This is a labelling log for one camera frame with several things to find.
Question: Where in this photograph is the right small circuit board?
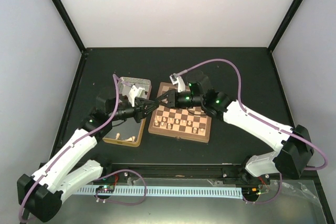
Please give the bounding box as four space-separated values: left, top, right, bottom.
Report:
246 187 269 195

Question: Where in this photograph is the right black frame post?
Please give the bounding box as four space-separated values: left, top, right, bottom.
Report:
267 0 303 53

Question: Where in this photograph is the light blue slotted cable duct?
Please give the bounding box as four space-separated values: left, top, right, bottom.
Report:
75 185 243 199

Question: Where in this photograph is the left black frame post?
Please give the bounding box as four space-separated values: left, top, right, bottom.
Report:
51 0 86 53

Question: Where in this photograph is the wooden chessboard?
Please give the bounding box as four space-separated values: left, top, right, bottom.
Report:
148 82 215 143

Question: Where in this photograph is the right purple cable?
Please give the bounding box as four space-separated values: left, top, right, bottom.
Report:
178 58 329 205

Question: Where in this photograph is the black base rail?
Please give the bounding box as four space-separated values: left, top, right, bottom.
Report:
102 163 270 186

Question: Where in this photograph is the small circuit board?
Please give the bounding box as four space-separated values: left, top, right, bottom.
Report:
96 185 114 194
246 187 269 195

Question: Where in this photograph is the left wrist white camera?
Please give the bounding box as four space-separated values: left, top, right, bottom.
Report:
128 84 145 107

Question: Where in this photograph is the cream chess pieces pile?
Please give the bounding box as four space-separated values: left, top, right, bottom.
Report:
115 133 137 142

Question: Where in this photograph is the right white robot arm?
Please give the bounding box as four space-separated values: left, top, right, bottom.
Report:
157 70 314 184

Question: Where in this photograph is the purple cable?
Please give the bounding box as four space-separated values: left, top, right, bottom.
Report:
178 58 329 205
18 73 127 222

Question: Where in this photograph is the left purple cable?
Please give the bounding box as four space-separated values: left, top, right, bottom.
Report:
18 73 127 222

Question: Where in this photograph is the black frame post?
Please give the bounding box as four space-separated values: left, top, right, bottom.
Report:
51 0 86 53
267 0 303 53

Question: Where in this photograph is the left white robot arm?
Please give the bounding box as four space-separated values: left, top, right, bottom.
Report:
17 86 159 223

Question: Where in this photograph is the left small circuit board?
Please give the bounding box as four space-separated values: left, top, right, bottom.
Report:
96 185 114 194

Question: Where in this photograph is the gold tin box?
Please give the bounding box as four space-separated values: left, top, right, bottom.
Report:
103 118 146 147

